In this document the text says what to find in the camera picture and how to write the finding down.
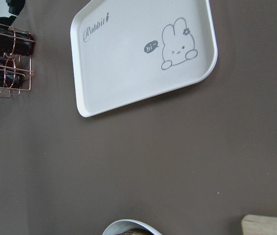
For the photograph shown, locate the cream rabbit tray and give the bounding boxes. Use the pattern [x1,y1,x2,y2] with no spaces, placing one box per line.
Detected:
[70,0,218,118]

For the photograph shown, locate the white round plate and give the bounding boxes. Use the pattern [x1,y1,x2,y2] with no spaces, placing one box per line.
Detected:
[102,219,161,235]

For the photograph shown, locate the dark bottle upper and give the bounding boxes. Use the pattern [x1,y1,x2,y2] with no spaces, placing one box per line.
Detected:
[0,26,35,56]

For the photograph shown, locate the dark bottle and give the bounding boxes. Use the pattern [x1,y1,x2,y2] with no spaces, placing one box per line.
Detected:
[0,70,23,89]
[0,26,35,56]

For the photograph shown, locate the dark bottle lower left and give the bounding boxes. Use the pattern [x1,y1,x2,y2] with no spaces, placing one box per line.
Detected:
[0,70,23,89]

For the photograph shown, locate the wooden cutting board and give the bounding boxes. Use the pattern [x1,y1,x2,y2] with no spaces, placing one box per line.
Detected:
[241,214,277,235]

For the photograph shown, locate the copper wire bottle rack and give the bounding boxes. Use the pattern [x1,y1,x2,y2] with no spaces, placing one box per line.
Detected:
[0,23,34,98]

